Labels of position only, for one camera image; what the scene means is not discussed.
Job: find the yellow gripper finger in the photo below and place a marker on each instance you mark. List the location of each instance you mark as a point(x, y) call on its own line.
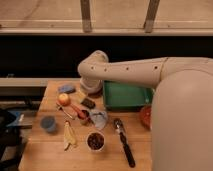
point(81, 96)

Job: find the silver metal fork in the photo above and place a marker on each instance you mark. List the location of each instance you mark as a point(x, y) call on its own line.
point(59, 107)

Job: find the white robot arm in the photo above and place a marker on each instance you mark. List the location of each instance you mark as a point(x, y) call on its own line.
point(181, 110)

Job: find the black rectangular block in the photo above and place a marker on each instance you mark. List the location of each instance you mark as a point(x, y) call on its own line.
point(88, 103)

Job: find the blue sponge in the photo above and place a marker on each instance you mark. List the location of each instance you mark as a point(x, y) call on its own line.
point(66, 89)

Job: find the yellow red apple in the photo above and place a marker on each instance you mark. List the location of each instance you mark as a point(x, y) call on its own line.
point(64, 99)

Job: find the small brown cup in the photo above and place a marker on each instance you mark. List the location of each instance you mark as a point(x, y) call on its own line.
point(86, 119)

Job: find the green plastic tray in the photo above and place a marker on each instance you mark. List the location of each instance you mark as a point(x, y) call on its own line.
point(125, 97)

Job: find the wooden table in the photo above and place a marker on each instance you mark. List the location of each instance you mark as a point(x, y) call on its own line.
point(45, 151)

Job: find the yellow banana peel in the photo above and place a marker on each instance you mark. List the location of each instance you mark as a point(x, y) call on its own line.
point(69, 136)

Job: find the blue plastic cup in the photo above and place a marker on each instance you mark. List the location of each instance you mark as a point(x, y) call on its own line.
point(48, 124)

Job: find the white cup with brown contents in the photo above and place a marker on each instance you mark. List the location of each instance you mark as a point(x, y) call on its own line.
point(95, 142)

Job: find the red orange bowl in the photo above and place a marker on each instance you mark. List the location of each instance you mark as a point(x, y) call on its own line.
point(145, 116)

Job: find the black chair with blue item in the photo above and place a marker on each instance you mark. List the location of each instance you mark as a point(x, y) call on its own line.
point(10, 136)

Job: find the red handled spoon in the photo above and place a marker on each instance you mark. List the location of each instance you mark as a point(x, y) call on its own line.
point(78, 111)

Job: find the black handled ice cream scoop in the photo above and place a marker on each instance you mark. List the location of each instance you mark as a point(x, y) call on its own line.
point(118, 125)

